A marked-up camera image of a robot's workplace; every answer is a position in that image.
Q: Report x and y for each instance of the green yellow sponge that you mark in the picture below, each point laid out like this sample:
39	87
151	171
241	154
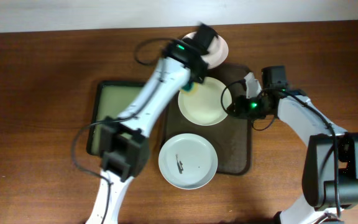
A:
189	88

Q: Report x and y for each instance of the cream white plate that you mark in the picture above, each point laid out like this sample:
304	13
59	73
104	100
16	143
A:
202	105

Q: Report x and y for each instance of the grey white plate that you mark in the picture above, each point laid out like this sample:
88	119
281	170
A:
188	161

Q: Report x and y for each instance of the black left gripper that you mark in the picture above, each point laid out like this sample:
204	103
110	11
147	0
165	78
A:
194	76

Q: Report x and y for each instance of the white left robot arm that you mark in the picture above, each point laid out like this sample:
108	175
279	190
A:
123	141

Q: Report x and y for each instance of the pink plate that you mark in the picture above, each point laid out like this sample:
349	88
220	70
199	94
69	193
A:
218	50

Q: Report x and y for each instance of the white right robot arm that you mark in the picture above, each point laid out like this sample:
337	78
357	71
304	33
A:
330	174

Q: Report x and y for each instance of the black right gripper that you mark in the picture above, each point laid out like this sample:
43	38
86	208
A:
242	111

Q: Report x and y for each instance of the black soapy water container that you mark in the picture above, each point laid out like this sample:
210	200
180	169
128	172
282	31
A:
112	97

